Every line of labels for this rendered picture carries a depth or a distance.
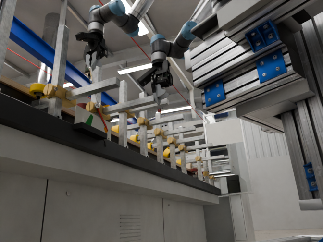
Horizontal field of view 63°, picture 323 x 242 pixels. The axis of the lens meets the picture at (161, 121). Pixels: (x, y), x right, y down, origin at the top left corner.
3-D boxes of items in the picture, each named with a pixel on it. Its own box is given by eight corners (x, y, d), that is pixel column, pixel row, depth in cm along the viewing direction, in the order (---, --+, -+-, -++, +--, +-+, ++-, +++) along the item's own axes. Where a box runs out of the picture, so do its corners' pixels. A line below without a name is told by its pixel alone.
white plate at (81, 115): (111, 142, 131) (111, 123, 135) (75, 126, 109) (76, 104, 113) (110, 142, 131) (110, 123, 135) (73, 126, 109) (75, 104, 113)
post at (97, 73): (98, 151, 122) (102, 64, 140) (93, 150, 119) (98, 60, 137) (92, 152, 123) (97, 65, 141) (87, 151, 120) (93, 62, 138)
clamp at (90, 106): (110, 119, 135) (110, 110, 137) (93, 109, 123) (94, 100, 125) (101, 121, 137) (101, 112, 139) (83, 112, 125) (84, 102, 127)
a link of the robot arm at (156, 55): (148, 54, 126) (155, 63, 133) (148, 62, 125) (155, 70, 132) (162, 50, 124) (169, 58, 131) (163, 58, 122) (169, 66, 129)
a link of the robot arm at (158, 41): (169, 34, 130) (153, 31, 128) (170, 53, 126) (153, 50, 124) (163, 44, 137) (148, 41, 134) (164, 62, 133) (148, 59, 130)
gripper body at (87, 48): (107, 58, 126) (108, 38, 130) (96, 49, 119) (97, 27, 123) (94, 63, 129) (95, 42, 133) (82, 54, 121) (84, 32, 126)
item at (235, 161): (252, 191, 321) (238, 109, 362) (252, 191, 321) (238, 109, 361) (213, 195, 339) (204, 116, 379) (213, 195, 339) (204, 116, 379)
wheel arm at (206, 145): (213, 146, 234) (212, 143, 235) (212, 146, 231) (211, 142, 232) (174, 152, 247) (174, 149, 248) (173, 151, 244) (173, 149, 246)
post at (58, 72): (59, 126, 102) (69, 28, 120) (52, 124, 99) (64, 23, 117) (52, 128, 104) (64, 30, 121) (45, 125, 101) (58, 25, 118)
